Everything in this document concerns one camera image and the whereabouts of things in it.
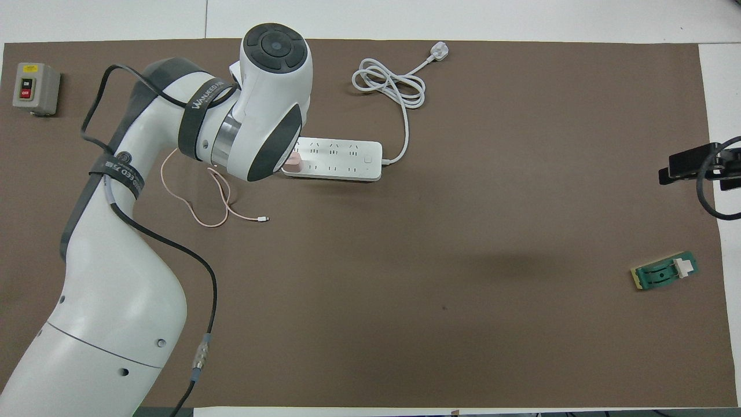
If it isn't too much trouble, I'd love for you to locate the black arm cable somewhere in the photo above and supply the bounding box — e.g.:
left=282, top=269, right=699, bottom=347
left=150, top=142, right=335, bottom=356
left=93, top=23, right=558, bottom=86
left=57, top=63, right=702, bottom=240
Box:
left=695, top=136, right=741, bottom=221
left=80, top=65, right=241, bottom=417

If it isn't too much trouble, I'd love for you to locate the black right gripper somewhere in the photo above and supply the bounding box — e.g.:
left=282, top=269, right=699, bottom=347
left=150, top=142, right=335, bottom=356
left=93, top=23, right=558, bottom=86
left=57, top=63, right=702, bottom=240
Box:
left=659, top=145, right=741, bottom=192

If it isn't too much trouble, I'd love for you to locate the white power strip cord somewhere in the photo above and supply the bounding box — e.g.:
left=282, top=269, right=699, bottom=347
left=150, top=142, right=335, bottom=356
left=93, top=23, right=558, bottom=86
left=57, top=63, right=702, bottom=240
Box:
left=352, top=58, right=432, bottom=166

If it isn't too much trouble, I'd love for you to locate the green knife switch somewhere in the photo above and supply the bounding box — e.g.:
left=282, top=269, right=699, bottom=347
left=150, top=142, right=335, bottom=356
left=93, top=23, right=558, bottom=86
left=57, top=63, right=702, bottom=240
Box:
left=631, top=250, right=699, bottom=291

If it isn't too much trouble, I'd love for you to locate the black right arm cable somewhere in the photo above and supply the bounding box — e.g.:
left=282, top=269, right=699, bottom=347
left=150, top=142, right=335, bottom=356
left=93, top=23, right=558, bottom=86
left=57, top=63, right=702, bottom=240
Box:
left=695, top=136, right=741, bottom=221

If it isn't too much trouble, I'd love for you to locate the grey on-off switch box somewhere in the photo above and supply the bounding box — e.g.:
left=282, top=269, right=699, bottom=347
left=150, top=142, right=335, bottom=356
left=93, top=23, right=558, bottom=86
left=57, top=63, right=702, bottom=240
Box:
left=13, top=62, right=61, bottom=116

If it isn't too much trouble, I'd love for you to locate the brown table mat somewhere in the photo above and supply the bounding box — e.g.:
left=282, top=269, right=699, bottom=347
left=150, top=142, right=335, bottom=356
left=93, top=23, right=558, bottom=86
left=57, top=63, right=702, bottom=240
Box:
left=0, top=39, right=737, bottom=409

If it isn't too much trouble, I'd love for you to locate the pink charging cable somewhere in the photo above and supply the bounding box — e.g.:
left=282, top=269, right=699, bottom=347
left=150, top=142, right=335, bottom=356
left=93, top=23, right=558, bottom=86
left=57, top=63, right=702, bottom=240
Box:
left=160, top=148, right=270, bottom=228

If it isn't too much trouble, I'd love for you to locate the white power strip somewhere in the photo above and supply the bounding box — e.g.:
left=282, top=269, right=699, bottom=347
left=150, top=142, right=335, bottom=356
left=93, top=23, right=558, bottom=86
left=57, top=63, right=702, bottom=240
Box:
left=282, top=137, right=384, bottom=182

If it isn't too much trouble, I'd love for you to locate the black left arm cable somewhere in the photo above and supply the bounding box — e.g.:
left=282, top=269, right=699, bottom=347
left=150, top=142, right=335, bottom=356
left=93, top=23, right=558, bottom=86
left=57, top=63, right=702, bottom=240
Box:
left=80, top=65, right=241, bottom=417

